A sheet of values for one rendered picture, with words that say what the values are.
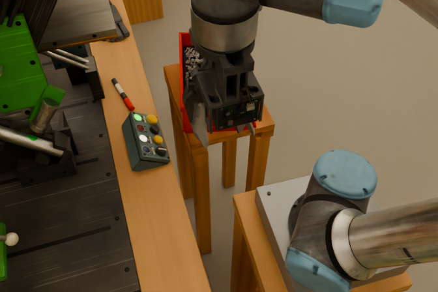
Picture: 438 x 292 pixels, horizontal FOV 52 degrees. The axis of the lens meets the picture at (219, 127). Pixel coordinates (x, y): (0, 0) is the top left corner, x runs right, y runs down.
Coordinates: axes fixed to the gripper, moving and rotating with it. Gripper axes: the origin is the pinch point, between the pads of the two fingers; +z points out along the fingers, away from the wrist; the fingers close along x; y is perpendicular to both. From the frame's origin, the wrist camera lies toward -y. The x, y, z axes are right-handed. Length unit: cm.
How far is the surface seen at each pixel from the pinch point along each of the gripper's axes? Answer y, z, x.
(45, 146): -30, 30, -32
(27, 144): -30, 28, -36
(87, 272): -1.0, 39.3, -28.7
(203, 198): -34, 82, 6
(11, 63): -38, 11, -33
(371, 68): -112, 129, 130
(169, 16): -194, 129, 29
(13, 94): -36, 18, -35
